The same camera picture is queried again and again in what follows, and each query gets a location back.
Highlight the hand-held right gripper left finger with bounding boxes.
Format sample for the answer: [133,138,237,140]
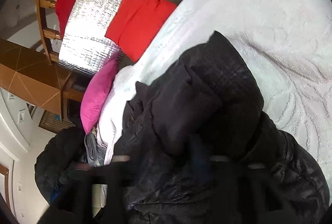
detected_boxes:
[49,155,138,224]

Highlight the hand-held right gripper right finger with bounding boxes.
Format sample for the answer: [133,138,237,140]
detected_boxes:
[193,145,288,224]

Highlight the black puffer jacket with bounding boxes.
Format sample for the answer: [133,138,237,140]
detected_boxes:
[114,31,331,224]

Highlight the grey folded clothes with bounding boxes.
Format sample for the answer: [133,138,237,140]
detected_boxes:
[83,133,107,167]

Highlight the black puffy garment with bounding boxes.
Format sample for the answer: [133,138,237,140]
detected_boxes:
[34,127,89,206]

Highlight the pink pillow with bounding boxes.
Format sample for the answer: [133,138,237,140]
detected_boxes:
[80,58,119,134]

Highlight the brown cabinet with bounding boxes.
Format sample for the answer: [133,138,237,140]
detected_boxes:
[0,38,86,115]

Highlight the red pillow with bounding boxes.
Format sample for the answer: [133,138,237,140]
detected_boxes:
[105,0,177,63]

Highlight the white embossed blanket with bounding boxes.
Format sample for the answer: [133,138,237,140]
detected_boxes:
[97,0,332,180]

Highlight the wooden headboard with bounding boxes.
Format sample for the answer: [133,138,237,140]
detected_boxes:
[36,0,68,64]

